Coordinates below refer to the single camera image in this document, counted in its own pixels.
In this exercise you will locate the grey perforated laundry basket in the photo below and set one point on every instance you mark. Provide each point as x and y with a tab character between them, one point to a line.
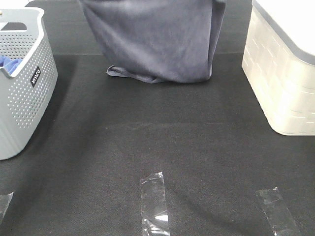
25	92

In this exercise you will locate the clear tape strip left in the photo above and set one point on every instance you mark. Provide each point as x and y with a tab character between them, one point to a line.
4	204

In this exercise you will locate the clear tape strip centre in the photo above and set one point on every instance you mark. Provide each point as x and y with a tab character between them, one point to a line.
153	206

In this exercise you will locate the clear tape strip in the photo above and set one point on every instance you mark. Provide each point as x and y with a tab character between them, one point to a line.
4	204
153	206
277	213

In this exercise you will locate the blue towel in basket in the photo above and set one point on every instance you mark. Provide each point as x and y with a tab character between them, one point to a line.
9	64

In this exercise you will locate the grey towel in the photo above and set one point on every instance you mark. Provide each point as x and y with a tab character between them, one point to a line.
157	41

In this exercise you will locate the clear tape strip right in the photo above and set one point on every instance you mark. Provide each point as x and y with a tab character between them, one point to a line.
277	213

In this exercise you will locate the black felt table mat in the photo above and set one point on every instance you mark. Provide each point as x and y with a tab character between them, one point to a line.
80	173

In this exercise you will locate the white plastic storage basket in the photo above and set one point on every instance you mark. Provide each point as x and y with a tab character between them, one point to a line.
279	63

